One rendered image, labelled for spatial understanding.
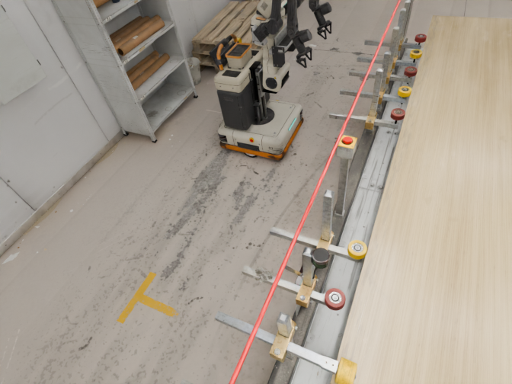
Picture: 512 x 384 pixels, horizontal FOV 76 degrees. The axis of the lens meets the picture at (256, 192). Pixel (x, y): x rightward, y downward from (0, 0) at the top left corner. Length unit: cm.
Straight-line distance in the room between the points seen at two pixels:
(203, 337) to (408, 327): 138
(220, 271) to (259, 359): 67
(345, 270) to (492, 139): 105
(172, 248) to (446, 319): 198
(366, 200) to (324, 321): 76
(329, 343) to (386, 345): 34
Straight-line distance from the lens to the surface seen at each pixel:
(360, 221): 194
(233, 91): 284
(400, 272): 148
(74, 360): 269
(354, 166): 210
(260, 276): 147
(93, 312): 276
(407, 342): 138
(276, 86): 283
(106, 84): 362
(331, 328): 164
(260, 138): 300
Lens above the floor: 218
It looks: 49 degrees down
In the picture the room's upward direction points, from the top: 11 degrees counter-clockwise
